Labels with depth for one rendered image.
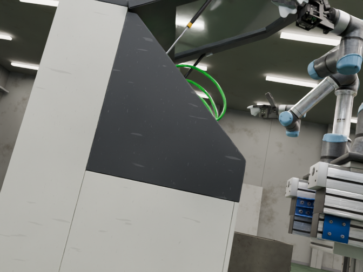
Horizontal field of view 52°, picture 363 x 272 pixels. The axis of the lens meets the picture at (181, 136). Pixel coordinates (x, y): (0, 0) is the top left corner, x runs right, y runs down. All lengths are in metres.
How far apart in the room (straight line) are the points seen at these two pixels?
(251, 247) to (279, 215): 7.90
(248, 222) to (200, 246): 9.93
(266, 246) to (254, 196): 7.51
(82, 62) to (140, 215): 0.63
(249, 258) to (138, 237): 2.80
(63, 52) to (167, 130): 0.52
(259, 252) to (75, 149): 2.97
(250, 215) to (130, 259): 10.07
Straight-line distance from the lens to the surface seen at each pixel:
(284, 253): 4.15
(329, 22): 1.35
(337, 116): 2.22
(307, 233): 1.92
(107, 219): 1.39
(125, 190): 1.38
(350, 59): 1.35
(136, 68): 1.48
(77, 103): 1.47
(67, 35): 1.58
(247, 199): 11.50
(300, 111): 2.14
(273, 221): 11.92
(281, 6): 1.34
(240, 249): 4.06
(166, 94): 1.44
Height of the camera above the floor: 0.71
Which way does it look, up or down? 12 degrees up
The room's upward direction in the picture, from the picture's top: 12 degrees clockwise
